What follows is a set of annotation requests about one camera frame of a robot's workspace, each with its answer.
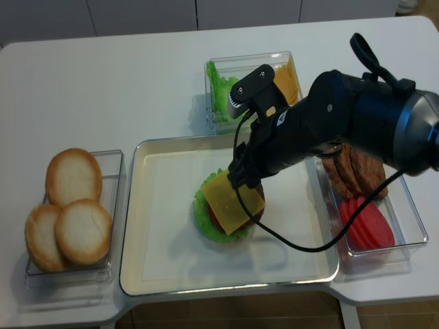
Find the white paper tray liner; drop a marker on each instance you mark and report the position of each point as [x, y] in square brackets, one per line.
[177, 250]

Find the white metal serving tray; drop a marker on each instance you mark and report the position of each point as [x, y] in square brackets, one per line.
[131, 277]

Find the green lettuce leaves in box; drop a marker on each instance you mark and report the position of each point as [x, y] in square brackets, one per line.
[221, 87]

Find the stack of yellow cheese slices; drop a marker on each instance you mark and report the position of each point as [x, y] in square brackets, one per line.
[286, 82]

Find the brown burger patty on stack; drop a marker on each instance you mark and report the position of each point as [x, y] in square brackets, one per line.
[258, 216]

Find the bun half at back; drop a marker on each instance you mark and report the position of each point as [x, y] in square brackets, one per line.
[72, 175]

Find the brown patty in box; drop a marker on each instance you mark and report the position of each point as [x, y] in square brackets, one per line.
[335, 179]
[345, 169]
[368, 171]

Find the red tomato slice on burger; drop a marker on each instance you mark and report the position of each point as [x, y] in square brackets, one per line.
[214, 220]

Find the green lettuce leaf on burger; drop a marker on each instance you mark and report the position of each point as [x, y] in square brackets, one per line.
[203, 221]

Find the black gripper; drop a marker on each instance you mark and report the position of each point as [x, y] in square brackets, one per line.
[281, 142]

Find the bun half at front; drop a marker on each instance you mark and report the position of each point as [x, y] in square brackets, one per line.
[83, 231]

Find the bun half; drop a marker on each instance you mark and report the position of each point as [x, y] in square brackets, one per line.
[83, 231]
[40, 239]
[72, 175]

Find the brown patty front in box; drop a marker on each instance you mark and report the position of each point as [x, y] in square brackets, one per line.
[368, 171]

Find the clear box with patties and tomato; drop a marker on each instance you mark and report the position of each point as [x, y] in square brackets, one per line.
[403, 218]

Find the brown patty back in box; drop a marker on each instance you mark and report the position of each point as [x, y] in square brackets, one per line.
[335, 179]

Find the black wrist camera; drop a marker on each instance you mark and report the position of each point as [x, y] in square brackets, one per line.
[256, 93]

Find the yellow cheese slice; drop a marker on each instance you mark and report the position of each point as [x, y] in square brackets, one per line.
[225, 204]

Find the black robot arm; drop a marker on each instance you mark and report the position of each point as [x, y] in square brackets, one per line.
[397, 125]

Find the bun half at left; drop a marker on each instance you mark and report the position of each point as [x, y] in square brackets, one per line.
[40, 239]

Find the red tomato slices in box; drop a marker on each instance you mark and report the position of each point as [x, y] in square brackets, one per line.
[370, 230]

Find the clear box with buns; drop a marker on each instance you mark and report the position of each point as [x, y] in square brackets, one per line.
[112, 199]

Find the brown patty middle in box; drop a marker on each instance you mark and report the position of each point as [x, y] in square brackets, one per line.
[345, 169]

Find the clear box with lettuce and cheese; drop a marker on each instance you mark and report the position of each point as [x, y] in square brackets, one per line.
[222, 73]

